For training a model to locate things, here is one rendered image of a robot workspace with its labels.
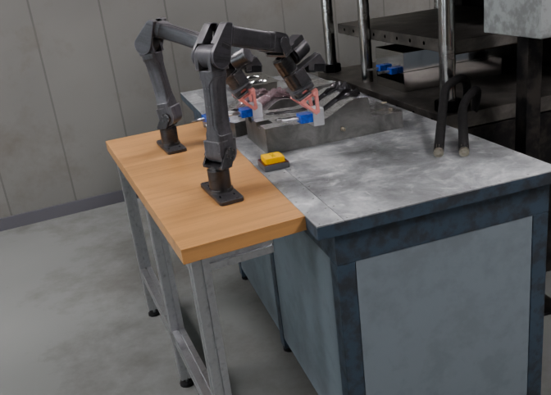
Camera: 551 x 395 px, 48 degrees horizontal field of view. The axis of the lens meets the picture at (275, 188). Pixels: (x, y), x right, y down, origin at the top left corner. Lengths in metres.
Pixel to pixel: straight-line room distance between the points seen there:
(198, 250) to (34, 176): 2.80
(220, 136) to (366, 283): 0.55
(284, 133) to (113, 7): 2.24
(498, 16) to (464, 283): 1.00
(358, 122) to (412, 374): 0.85
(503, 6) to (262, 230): 1.23
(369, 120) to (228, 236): 0.85
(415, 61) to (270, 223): 1.49
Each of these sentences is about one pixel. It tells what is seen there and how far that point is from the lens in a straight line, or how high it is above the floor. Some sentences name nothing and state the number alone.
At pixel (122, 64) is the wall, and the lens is 4.12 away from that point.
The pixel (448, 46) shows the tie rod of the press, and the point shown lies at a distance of 2.41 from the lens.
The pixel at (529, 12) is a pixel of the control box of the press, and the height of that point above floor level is 1.15.
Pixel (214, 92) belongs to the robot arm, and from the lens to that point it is 1.69.
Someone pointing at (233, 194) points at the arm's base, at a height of 0.81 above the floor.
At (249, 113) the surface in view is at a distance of 2.19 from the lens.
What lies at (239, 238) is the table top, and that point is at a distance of 1.50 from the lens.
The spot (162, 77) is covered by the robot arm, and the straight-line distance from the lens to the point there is 2.26.
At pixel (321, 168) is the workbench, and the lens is 1.87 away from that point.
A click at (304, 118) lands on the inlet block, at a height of 0.93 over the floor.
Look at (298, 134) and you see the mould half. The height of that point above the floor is 0.85.
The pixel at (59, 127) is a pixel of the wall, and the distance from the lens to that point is 4.13.
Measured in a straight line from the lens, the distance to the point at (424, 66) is 2.87.
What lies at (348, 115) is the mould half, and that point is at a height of 0.88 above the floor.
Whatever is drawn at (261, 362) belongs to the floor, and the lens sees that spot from 2.41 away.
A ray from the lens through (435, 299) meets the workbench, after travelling 1.76.
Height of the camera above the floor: 1.41
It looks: 20 degrees down
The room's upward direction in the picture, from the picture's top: 7 degrees counter-clockwise
